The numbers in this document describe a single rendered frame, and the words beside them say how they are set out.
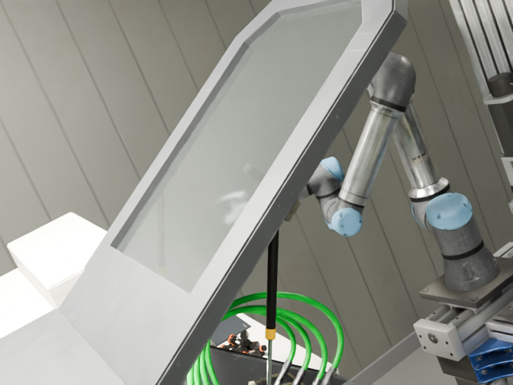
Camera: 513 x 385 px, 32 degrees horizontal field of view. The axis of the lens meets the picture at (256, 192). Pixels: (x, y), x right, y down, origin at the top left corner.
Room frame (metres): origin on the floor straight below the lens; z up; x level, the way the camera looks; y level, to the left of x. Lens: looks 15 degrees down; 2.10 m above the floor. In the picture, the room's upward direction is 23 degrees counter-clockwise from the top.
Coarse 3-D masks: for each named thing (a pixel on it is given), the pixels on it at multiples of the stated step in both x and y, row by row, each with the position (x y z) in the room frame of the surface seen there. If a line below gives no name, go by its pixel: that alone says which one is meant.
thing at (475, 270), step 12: (468, 252) 2.20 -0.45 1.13; (480, 252) 2.21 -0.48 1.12; (444, 264) 2.26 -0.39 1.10; (456, 264) 2.22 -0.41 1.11; (468, 264) 2.20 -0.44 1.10; (480, 264) 2.20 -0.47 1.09; (492, 264) 2.21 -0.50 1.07; (444, 276) 2.28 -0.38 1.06; (456, 276) 2.21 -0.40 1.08; (468, 276) 2.20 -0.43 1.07; (480, 276) 2.19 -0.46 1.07; (492, 276) 2.19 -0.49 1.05; (456, 288) 2.22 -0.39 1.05; (468, 288) 2.19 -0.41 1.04
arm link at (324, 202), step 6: (336, 192) 2.35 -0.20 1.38; (318, 198) 2.37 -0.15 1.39; (324, 198) 2.35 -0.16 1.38; (330, 198) 2.35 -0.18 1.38; (336, 198) 2.34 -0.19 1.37; (324, 204) 2.36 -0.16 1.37; (330, 204) 2.32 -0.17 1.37; (324, 210) 2.34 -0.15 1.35; (324, 216) 2.37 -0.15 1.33; (330, 228) 2.38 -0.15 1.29
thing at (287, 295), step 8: (248, 296) 1.79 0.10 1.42; (256, 296) 1.80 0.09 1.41; (264, 296) 1.80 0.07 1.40; (280, 296) 1.81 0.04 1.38; (288, 296) 1.82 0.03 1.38; (296, 296) 1.82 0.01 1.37; (304, 296) 1.83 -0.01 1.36; (232, 304) 1.78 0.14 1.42; (240, 304) 1.79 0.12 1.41; (312, 304) 1.83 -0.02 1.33; (320, 304) 1.84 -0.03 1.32; (328, 312) 1.84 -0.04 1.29; (336, 320) 1.84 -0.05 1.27; (336, 328) 1.84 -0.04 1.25; (336, 360) 1.83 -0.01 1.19; (192, 368) 1.74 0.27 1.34; (336, 368) 1.83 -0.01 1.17; (192, 376) 1.73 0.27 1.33; (192, 384) 1.73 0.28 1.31
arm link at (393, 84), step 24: (384, 72) 2.26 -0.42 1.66; (408, 72) 2.25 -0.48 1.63; (384, 96) 2.23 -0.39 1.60; (408, 96) 2.24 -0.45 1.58; (384, 120) 2.23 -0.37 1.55; (360, 144) 2.25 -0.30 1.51; (384, 144) 2.23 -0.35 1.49; (360, 168) 2.23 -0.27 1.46; (360, 192) 2.23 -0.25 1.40; (336, 216) 2.22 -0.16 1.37; (360, 216) 2.21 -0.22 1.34
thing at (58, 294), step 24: (72, 216) 2.68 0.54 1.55; (24, 240) 2.63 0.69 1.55; (48, 240) 2.50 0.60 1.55; (72, 240) 2.38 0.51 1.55; (96, 240) 2.27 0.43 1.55; (24, 264) 2.36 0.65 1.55; (48, 264) 2.23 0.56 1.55; (72, 264) 2.14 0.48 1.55; (48, 288) 2.04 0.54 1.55; (72, 288) 2.04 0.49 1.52
